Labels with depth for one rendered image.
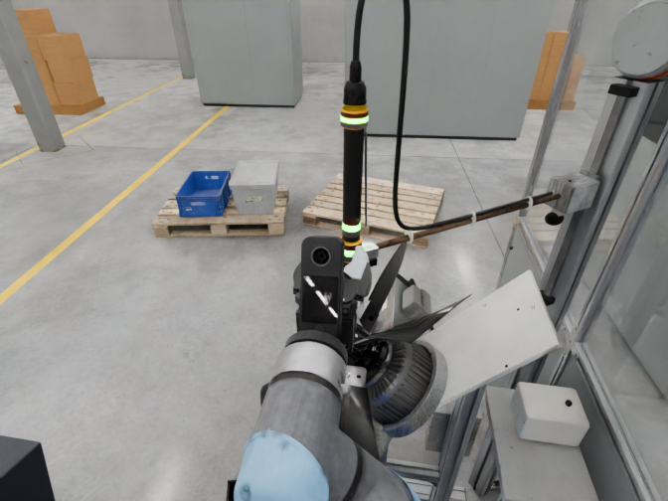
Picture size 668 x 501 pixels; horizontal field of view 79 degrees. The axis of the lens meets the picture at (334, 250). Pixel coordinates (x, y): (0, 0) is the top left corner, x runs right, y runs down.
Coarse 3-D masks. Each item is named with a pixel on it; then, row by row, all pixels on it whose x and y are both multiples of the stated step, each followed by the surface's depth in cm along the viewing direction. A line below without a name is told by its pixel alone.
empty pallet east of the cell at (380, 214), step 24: (336, 192) 421; (384, 192) 421; (408, 192) 421; (432, 192) 421; (312, 216) 384; (336, 216) 378; (384, 216) 379; (408, 216) 382; (432, 216) 379; (384, 240) 369
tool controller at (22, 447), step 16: (0, 448) 77; (16, 448) 78; (32, 448) 78; (0, 464) 74; (16, 464) 75; (32, 464) 78; (0, 480) 72; (16, 480) 75; (32, 480) 78; (48, 480) 82; (0, 496) 72; (16, 496) 75; (32, 496) 79; (48, 496) 82
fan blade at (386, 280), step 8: (400, 248) 109; (392, 256) 107; (400, 256) 117; (392, 264) 111; (400, 264) 122; (384, 272) 108; (392, 272) 116; (384, 280) 111; (392, 280) 119; (376, 288) 108; (384, 288) 114; (376, 296) 110; (384, 296) 116; (376, 304) 112
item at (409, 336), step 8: (456, 304) 81; (448, 312) 79; (416, 320) 84; (424, 320) 81; (432, 320) 78; (392, 328) 89; (400, 328) 84; (408, 328) 81; (416, 328) 78; (424, 328) 76; (376, 336) 88; (384, 336) 84; (392, 336) 81; (400, 336) 79; (408, 336) 76; (416, 336) 74
